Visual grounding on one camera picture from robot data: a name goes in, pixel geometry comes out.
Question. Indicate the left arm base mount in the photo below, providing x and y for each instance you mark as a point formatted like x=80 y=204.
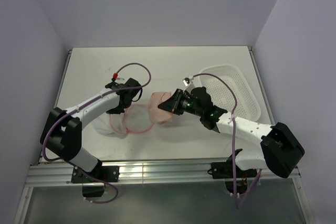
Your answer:
x=96 y=182

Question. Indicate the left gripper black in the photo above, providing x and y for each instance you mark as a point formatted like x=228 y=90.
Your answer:
x=115 y=110

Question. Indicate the pink bra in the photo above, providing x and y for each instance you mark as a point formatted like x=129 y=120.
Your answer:
x=156 y=115

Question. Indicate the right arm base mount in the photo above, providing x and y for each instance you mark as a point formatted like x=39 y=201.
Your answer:
x=224 y=170

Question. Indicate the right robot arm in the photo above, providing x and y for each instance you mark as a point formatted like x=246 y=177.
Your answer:
x=280 y=150

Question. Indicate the aluminium rail frame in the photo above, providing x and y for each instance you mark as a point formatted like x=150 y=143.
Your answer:
x=130 y=172

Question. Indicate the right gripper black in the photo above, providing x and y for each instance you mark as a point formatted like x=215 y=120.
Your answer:
x=172 y=104

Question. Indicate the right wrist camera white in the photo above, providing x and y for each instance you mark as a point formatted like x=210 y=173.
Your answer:
x=188 y=83

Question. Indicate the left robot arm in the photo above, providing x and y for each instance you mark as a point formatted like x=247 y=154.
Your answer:
x=62 y=134

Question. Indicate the white mesh laundry bag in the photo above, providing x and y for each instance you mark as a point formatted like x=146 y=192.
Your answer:
x=135 y=120

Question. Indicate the white perforated plastic basket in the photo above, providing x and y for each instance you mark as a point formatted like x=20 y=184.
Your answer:
x=236 y=88

